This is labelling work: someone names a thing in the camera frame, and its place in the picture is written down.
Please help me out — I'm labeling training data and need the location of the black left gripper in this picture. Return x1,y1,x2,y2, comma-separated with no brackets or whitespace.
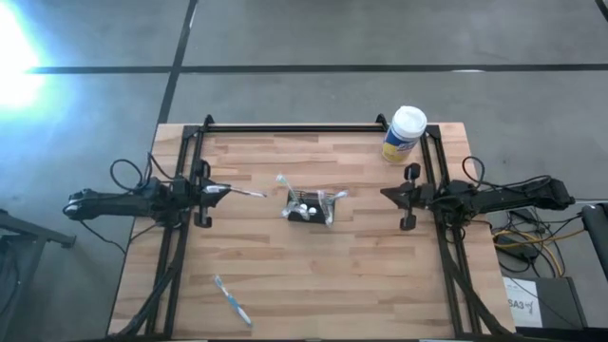
171,160,234,229

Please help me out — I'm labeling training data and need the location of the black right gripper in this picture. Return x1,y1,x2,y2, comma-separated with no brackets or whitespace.
380,163,437,232

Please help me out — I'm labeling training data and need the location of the purple white toothbrush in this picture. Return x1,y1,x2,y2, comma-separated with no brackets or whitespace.
202,183,268,199

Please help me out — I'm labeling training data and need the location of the yellow blue wipes canister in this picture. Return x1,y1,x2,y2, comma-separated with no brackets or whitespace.
381,104,428,164

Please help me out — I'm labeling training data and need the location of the black power brick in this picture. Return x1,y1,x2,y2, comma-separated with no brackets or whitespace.
496,235,538,262

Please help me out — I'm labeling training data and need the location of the white paper label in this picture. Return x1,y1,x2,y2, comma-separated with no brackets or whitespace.
503,277,544,329

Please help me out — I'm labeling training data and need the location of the black computer case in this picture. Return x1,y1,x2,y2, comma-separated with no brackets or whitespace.
503,276,590,330

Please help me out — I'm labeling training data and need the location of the dark metal stand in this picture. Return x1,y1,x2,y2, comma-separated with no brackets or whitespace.
0,208,77,342

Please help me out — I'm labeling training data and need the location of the black curved furniture part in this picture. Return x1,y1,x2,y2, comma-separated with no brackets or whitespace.
581,202,608,281

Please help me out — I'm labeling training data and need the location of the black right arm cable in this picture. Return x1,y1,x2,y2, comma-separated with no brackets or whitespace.
461,155,552,191

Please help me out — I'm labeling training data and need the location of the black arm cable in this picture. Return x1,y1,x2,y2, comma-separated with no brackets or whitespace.
461,155,552,191
109,151,165,192

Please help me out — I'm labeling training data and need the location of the black wire caddy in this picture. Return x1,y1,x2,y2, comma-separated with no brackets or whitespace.
286,189,336,225

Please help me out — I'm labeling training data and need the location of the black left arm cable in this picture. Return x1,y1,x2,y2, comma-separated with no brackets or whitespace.
109,151,165,192

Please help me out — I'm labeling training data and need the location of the black aluminium rig frame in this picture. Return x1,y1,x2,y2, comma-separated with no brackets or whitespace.
108,113,517,339

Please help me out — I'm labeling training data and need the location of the yellow floor cable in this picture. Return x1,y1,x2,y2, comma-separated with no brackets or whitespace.
493,230,585,279

